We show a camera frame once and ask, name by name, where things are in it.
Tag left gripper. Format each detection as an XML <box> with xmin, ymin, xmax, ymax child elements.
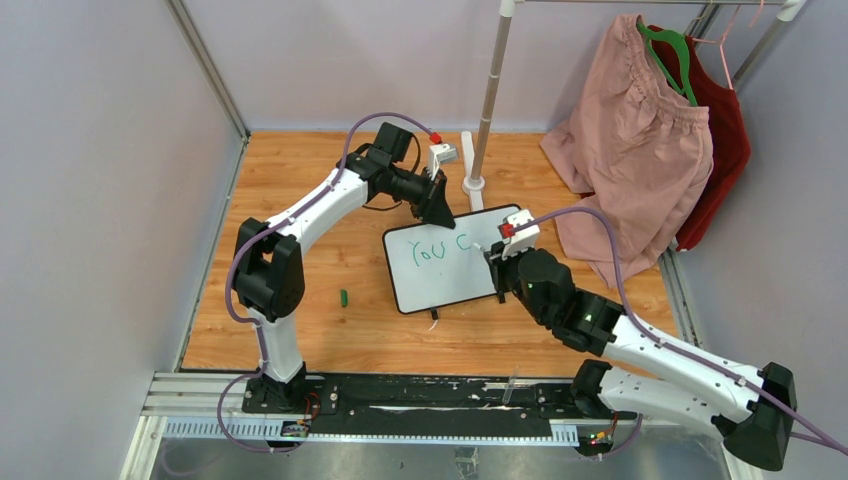
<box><xmin>388</xmin><ymin>166</ymin><xmax>456</xmax><ymax>229</ymax></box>

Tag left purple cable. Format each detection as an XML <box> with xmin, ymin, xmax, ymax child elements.
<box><xmin>215</xmin><ymin>112</ymin><xmax>444</xmax><ymax>456</ymax></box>

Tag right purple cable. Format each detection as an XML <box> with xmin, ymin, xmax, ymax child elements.
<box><xmin>498</xmin><ymin>206</ymin><xmax>848</xmax><ymax>458</ymax></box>

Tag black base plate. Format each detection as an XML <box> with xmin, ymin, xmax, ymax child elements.
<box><xmin>240</xmin><ymin>373</ymin><xmax>613</xmax><ymax>440</ymax></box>

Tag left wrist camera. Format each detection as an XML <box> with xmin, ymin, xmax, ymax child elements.
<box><xmin>426</xmin><ymin>143</ymin><xmax>459</xmax><ymax>181</ymax></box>

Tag clothes rack pole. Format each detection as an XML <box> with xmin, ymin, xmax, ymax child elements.
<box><xmin>476</xmin><ymin>0</ymin><xmax>516</xmax><ymax>148</ymax></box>

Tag pink shorts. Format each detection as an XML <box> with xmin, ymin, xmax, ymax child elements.
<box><xmin>540</xmin><ymin>14</ymin><xmax>713</xmax><ymax>287</ymax></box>

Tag pink hanger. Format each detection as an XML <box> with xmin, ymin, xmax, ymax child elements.
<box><xmin>689</xmin><ymin>1</ymin><xmax>766</xmax><ymax>91</ymax></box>

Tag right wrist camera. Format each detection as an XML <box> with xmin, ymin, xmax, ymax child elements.
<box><xmin>498</xmin><ymin>209</ymin><xmax>541</xmax><ymax>260</ymax></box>

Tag white whiteboard black frame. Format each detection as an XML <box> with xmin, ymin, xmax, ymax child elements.
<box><xmin>382</xmin><ymin>204</ymin><xmax>520</xmax><ymax>314</ymax></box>

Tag purple cable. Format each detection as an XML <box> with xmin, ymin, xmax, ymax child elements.
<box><xmin>215</xmin><ymin>112</ymin><xmax>444</xmax><ymax>456</ymax></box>
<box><xmin>498</xmin><ymin>206</ymin><xmax>848</xmax><ymax>458</ymax></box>

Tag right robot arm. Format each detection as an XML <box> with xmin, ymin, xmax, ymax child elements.
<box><xmin>483</xmin><ymin>243</ymin><xmax>797</xmax><ymax>471</ymax></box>

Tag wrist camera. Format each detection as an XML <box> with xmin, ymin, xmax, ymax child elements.
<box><xmin>426</xmin><ymin>143</ymin><xmax>459</xmax><ymax>181</ymax></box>
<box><xmin>498</xmin><ymin>209</ymin><xmax>541</xmax><ymax>260</ymax></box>

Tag white rack foot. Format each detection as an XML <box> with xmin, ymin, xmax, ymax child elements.
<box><xmin>460</xmin><ymin>130</ymin><xmax>486</xmax><ymax>211</ymax></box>

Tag green hanger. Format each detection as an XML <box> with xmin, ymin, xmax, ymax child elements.
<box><xmin>635</xmin><ymin>23</ymin><xmax>700</xmax><ymax>109</ymax></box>

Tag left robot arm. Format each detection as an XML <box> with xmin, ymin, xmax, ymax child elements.
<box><xmin>226</xmin><ymin>122</ymin><xmax>458</xmax><ymax>413</ymax></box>

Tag clear plastic tube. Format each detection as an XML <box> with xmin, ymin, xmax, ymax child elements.
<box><xmin>502</xmin><ymin>366</ymin><xmax>520</xmax><ymax>406</ymax></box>

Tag red garment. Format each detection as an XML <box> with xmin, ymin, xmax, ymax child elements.
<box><xmin>636</xmin><ymin>22</ymin><xmax>751</xmax><ymax>251</ymax></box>

